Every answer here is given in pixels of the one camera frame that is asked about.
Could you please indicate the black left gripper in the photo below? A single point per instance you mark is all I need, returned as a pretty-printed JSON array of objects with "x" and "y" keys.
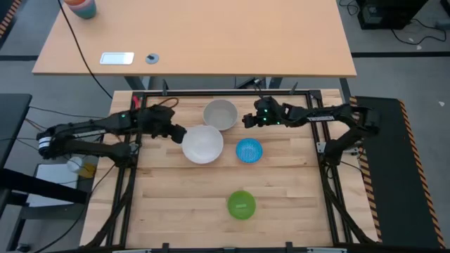
[{"x": 158, "y": 117}]

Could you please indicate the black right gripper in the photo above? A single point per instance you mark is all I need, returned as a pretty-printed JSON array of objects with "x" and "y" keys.
[{"x": 269, "y": 112}]

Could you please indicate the large white bowl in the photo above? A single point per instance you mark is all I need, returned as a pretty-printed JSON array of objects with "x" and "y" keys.
[{"x": 203, "y": 144}]

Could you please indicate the small blue bowl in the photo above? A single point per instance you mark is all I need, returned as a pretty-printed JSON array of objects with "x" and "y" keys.
[{"x": 249, "y": 150}]

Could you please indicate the grey bowl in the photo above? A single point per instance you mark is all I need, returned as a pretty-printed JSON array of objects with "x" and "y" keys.
[{"x": 220, "y": 114}]

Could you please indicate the small green bowl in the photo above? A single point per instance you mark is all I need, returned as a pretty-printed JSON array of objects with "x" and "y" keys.
[{"x": 241, "y": 205}]

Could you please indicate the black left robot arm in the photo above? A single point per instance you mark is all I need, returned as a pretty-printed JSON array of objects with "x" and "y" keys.
[{"x": 88, "y": 128}]

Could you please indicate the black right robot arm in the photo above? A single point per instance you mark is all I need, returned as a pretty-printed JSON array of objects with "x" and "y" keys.
[{"x": 337, "y": 116}]

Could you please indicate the stack of coloured cups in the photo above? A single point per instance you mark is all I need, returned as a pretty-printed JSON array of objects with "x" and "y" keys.
[{"x": 83, "y": 7}]

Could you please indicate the red connector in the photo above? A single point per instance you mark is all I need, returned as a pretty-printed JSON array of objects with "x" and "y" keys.
[{"x": 136, "y": 102}]

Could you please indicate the grey round desk grommet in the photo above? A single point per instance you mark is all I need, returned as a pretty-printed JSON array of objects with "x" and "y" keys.
[{"x": 152, "y": 58}]

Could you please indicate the beige wooden desk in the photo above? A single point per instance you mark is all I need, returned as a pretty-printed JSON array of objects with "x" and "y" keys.
[{"x": 211, "y": 35}]

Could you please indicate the white flat phone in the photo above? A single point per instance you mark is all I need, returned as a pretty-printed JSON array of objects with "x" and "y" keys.
[{"x": 117, "y": 58}]

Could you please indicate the yellow small object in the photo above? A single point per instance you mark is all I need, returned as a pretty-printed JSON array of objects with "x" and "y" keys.
[{"x": 88, "y": 170}]

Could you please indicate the white small bottle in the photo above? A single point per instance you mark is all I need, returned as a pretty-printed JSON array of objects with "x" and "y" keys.
[{"x": 74, "y": 164}]

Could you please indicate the white paper sheet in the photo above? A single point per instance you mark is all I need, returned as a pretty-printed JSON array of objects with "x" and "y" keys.
[{"x": 49, "y": 179}]

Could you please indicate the black mat with hazard stripes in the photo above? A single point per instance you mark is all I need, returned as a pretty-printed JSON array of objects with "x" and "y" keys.
[{"x": 390, "y": 175}]

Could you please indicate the black side table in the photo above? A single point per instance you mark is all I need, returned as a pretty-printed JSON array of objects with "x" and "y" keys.
[{"x": 12, "y": 123}]

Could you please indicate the black computer case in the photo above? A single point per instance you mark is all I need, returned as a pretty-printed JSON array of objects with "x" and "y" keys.
[{"x": 390, "y": 14}]

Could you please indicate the black aluminium table frame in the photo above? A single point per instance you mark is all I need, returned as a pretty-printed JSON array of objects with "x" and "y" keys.
[{"x": 225, "y": 93}]

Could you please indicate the silver metal bracket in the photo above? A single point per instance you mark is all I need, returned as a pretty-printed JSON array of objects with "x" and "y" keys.
[{"x": 320, "y": 147}]

